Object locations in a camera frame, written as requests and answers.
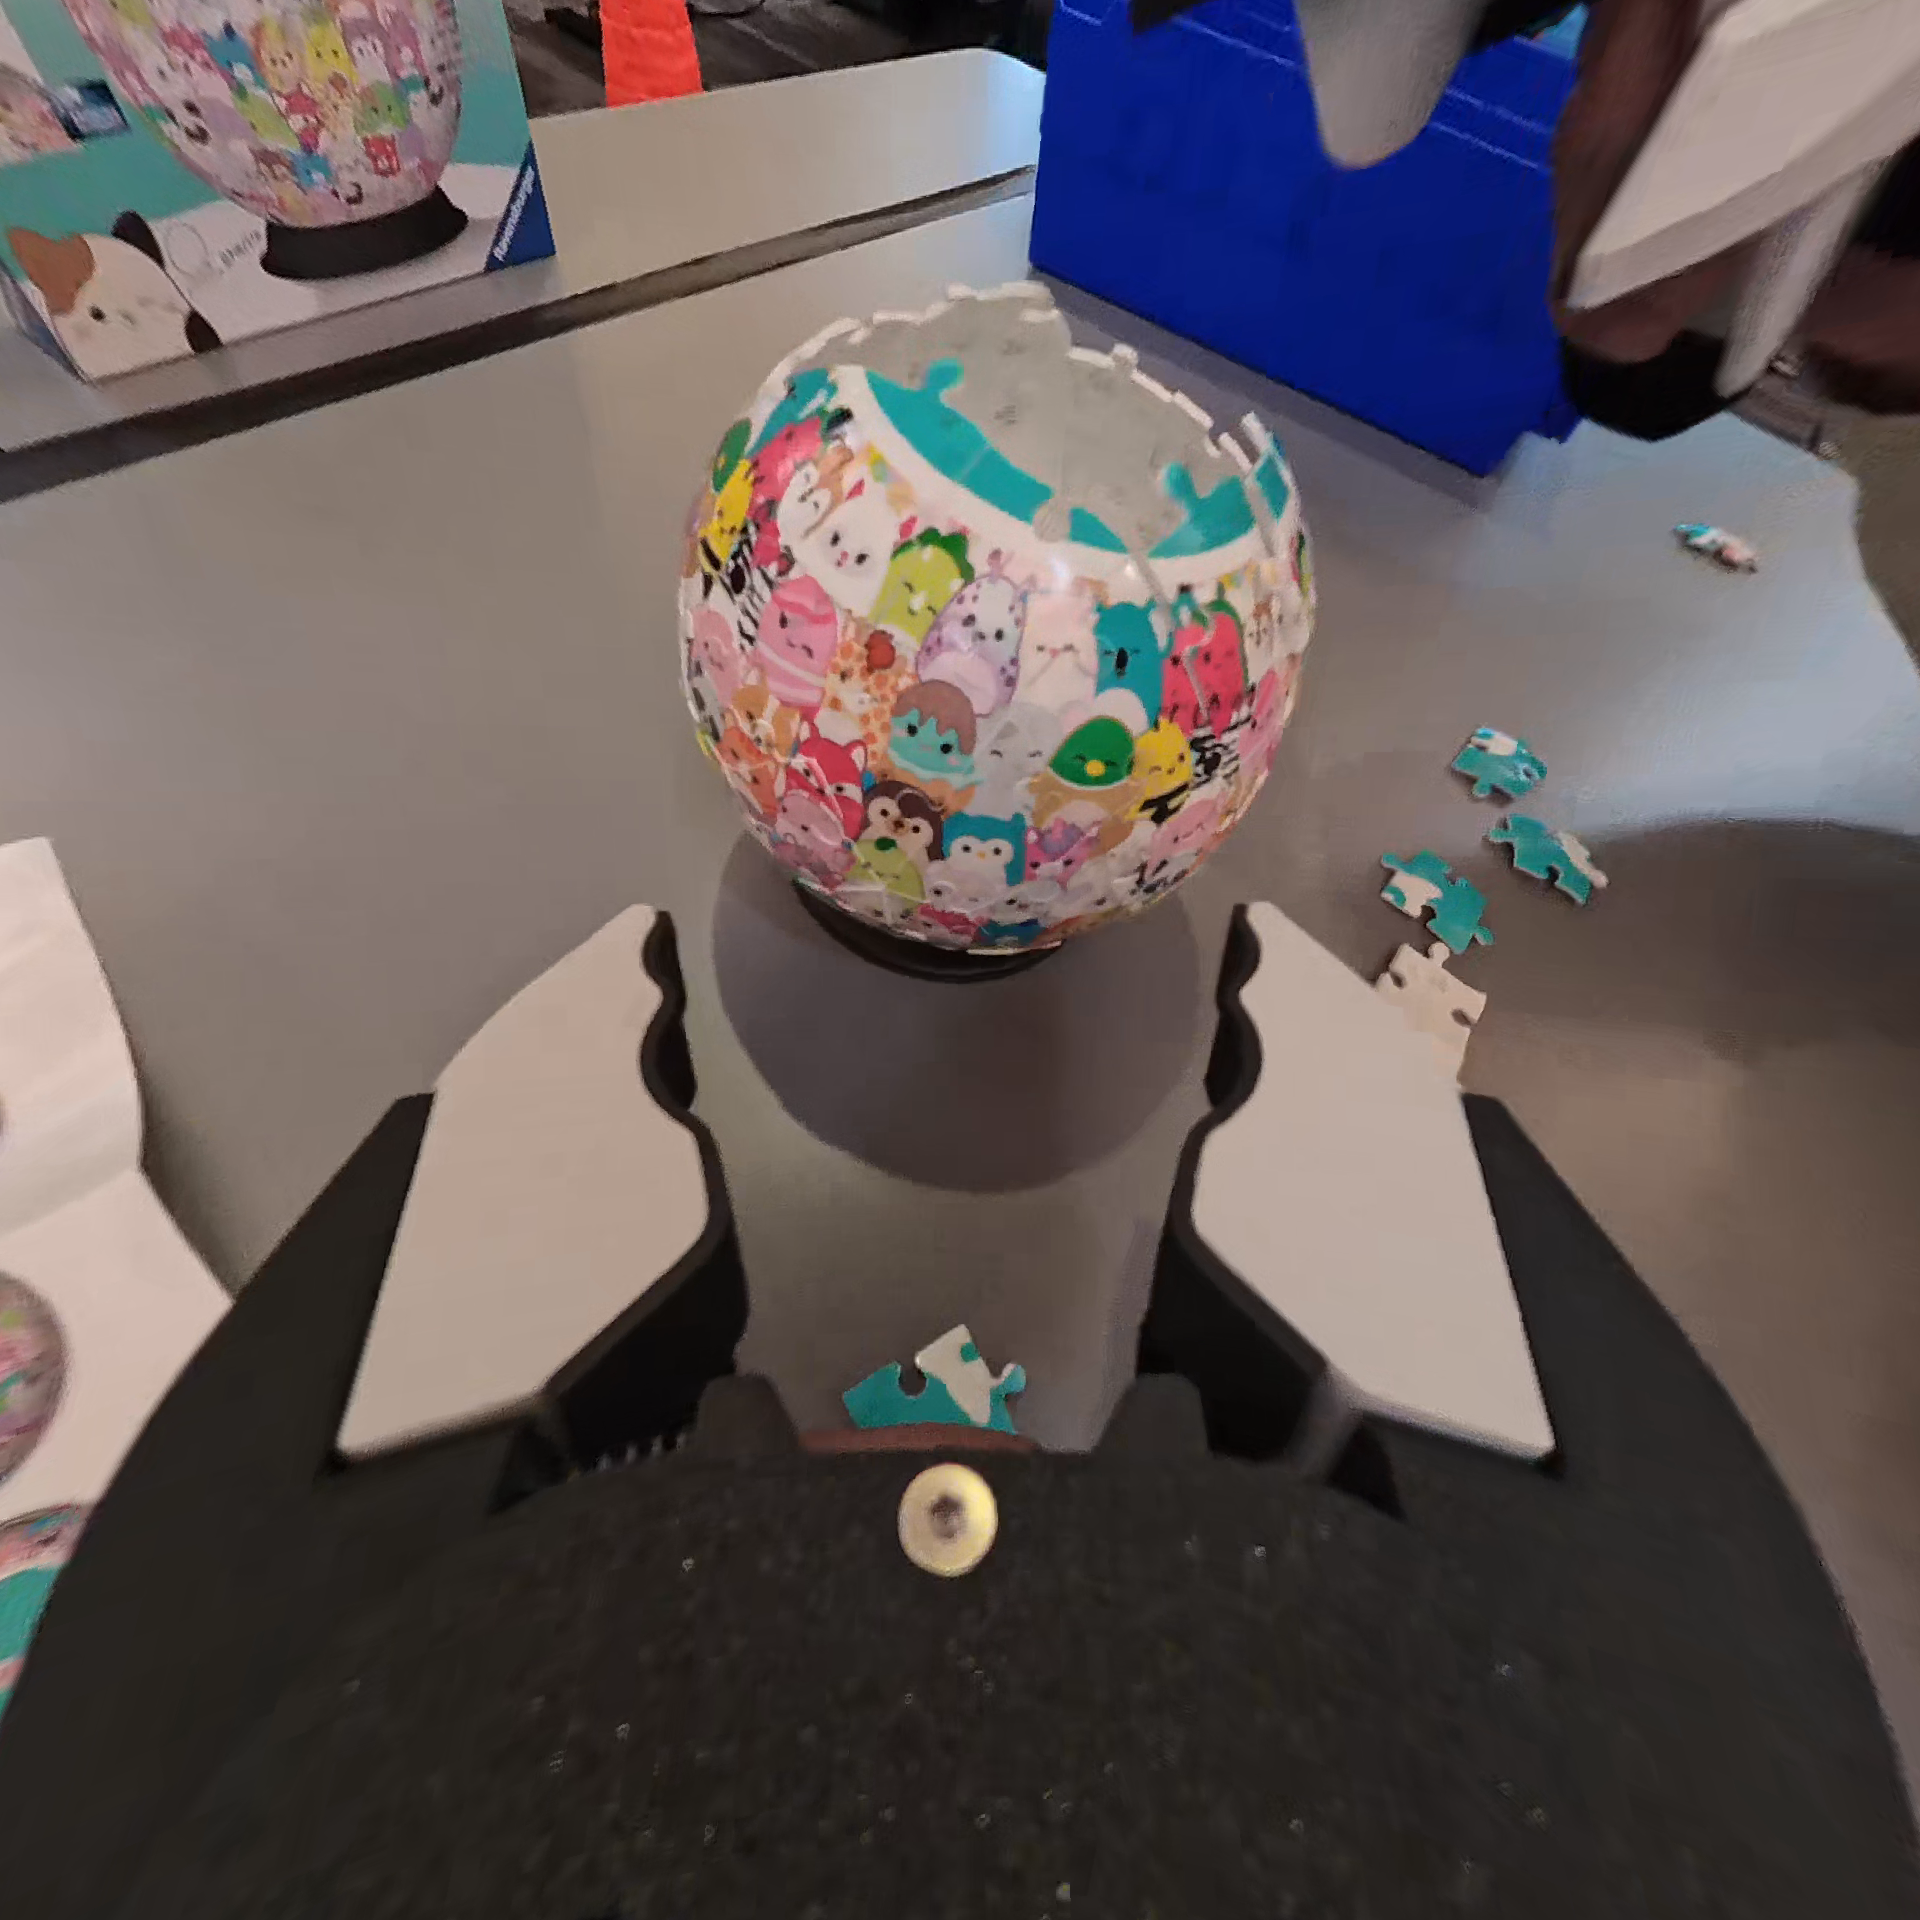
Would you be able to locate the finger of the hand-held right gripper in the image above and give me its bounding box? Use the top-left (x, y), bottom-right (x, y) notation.
top-left (1556, 0), bottom-right (1920, 401)

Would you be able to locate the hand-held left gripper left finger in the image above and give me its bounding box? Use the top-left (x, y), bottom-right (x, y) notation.
top-left (333, 904), bottom-right (749, 1478)

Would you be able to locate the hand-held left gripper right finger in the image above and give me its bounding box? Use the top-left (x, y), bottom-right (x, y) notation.
top-left (1136, 900), bottom-right (1556, 1478)

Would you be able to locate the black ball stand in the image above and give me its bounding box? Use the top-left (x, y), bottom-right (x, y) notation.
top-left (790, 877), bottom-right (1080, 985)

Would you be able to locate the colourful puzzle ball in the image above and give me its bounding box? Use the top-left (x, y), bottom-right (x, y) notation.
top-left (678, 285), bottom-right (1319, 953)

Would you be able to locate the puzzle instruction sheet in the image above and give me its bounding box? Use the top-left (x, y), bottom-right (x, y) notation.
top-left (0, 836), bottom-right (233, 1712)

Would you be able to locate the cardboard puzzle box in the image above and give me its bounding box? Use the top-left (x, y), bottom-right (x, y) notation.
top-left (0, 0), bottom-right (557, 385)

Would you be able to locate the person's right hand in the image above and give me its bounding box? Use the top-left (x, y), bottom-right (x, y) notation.
top-left (1543, 0), bottom-right (1741, 362)

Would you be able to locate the blue plastic bin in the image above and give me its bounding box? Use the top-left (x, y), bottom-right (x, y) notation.
top-left (1027, 0), bottom-right (1593, 481)

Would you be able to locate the orange traffic cone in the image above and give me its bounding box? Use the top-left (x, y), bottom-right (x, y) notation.
top-left (599, 0), bottom-right (704, 107)

